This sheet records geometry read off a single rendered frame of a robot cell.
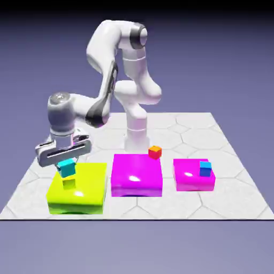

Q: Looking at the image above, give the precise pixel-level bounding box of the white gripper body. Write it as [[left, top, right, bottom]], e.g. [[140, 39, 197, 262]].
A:
[[35, 134, 93, 168]]

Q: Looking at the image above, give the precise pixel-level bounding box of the small cyan cube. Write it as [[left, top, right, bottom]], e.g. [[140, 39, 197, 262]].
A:
[[57, 158, 77, 178]]

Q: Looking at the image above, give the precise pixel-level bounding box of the small yellow cube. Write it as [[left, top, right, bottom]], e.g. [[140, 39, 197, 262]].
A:
[[62, 177, 76, 191]]

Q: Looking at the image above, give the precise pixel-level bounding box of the small orange cube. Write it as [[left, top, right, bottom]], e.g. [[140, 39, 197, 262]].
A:
[[148, 145, 163, 161]]

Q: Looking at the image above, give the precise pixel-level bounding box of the small blue cube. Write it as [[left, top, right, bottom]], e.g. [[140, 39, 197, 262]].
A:
[[199, 161, 212, 178]]

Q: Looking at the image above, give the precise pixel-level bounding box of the large yellow box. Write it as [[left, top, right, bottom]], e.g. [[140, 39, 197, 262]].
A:
[[46, 162, 108, 215]]

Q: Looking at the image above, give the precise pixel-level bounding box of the large magenta box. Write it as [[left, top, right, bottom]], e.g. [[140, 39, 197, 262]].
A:
[[110, 153, 163, 197]]

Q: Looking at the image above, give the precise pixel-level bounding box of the medium magenta box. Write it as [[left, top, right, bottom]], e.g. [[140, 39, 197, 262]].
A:
[[173, 158, 216, 192]]

